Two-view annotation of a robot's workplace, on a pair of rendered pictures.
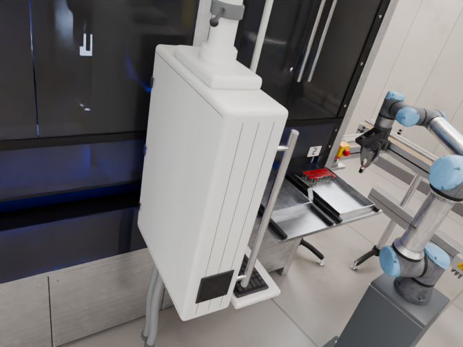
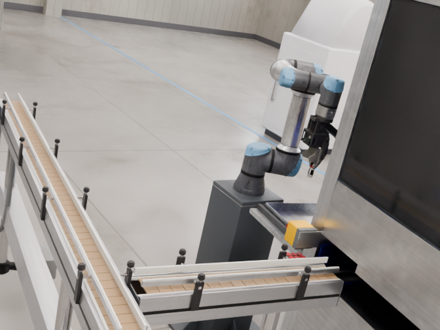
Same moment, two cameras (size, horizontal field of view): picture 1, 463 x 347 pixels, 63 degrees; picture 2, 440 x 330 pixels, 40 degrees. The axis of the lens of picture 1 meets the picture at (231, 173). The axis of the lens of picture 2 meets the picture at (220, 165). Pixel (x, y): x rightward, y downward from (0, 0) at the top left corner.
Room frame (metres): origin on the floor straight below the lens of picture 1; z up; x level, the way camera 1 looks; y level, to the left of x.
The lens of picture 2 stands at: (3.91, -0.60, 1.82)
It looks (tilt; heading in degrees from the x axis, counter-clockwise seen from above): 19 degrees down; 189
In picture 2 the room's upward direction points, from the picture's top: 13 degrees clockwise
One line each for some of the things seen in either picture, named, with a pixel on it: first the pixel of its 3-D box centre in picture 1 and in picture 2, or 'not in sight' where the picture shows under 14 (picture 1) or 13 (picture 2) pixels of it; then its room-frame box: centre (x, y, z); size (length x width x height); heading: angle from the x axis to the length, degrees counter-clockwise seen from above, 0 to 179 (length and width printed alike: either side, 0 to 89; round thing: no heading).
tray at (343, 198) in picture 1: (333, 191); (313, 225); (1.68, -0.53, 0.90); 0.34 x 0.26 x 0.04; 39
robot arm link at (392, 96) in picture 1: (392, 104); (331, 91); (1.64, -0.61, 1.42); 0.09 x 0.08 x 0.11; 16
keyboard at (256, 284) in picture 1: (228, 253); not in sight; (1.13, -0.07, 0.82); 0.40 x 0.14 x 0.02; 36
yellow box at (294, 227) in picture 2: (340, 148); (300, 234); (2.02, -0.58, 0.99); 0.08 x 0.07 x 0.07; 39
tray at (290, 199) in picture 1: (269, 188); not in sight; (1.56, -0.20, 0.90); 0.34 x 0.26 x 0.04; 39
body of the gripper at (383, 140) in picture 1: (378, 137); (318, 131); (1.64, -0.61, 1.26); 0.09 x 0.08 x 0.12; 127
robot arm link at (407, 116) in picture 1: (407, 114); (321, 84); (1.55, -0.65, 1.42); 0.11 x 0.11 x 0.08; 16
